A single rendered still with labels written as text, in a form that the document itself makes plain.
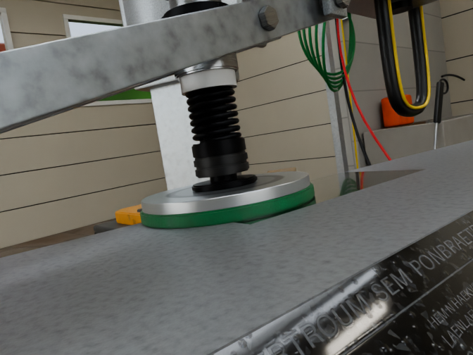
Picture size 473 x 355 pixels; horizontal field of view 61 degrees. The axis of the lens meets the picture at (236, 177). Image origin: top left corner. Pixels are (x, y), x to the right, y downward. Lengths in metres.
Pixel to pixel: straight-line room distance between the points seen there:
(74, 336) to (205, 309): 0.06
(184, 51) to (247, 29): 0.11
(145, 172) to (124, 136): 0.73
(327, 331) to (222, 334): 0.05
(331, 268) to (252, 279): 0.05
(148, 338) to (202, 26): 0.33
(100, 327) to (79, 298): 0.06
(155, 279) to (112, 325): 0.06
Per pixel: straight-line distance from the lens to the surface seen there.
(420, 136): 3.30
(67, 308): 0.27
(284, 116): 6.76
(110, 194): 7.07
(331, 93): 3.12
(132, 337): 0.20
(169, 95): 1.28
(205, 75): 0.49
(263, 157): 7.14
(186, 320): 0.21
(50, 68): 0.35
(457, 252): 0.31
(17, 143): 6.60
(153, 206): 0.46
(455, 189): 0.46
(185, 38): 0.43
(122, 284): 0.28
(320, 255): 0.27
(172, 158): 1.29
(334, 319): 0.21
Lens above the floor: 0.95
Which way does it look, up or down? 5 degrees down
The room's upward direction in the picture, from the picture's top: 9 degrees counter-clockwise
